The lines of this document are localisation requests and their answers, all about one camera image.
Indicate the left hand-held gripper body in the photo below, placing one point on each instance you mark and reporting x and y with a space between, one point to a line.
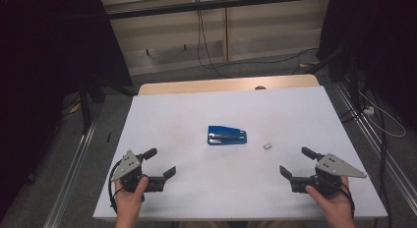
129 165

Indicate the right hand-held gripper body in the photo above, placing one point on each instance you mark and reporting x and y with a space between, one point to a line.
334 165

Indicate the small silver staple strip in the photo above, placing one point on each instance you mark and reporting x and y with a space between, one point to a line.
268 145

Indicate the blue stapler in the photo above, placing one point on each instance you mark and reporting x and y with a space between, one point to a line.
226 135

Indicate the person's left hand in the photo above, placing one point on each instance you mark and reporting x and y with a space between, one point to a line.
129 203

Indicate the person's right hand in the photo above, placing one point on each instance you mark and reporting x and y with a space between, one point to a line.
336 205

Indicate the small black floor piece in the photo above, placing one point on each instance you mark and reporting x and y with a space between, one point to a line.
108 137

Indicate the white power plug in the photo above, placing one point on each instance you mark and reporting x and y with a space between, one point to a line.
369 110

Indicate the black metal stand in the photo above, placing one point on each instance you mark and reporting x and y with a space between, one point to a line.
87 103

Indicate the yellow floor tape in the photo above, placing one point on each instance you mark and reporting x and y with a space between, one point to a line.
75 107
310 63

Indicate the dark round table grommet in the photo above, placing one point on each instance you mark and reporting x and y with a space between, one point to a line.
260 87

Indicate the white table cover board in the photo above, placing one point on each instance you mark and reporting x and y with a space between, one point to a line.
229 106

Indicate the black curtain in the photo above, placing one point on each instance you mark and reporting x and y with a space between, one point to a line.
49 74
377 41

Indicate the aluminium floor rail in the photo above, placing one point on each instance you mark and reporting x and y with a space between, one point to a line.
70 175
377 146

